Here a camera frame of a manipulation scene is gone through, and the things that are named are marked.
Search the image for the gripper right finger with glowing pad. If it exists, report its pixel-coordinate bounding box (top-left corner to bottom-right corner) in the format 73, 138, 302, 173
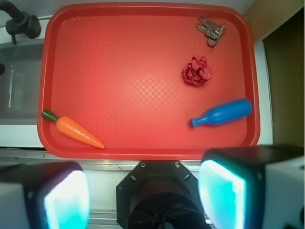
198, 145, 305, 229

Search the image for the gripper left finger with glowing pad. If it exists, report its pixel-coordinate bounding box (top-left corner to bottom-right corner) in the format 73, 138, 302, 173
0, 161, 91, 229

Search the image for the silver keys bunch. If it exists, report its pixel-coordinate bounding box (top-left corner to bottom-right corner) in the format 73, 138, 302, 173
196, 17, 225, 47

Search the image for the orange toy carrot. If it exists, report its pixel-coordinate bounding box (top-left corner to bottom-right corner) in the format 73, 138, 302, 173
41, 109, 105, 149

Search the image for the blue plastic toy bottle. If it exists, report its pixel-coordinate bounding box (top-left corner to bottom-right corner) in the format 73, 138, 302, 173
190, 98, 252, 128

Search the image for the grey toy sink basin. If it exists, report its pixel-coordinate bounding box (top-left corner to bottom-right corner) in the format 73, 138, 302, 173
0, 43, 43, 125

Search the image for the red crumpled toy lettuce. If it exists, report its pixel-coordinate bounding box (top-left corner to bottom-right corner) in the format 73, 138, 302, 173
183, 56, 213, 86

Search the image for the red plastic tray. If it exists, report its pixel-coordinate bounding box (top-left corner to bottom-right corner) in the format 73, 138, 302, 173
38, 3, 260, 160

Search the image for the dark sink faucet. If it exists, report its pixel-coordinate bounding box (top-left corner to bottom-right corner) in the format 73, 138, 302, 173
0, 0, 41, 44

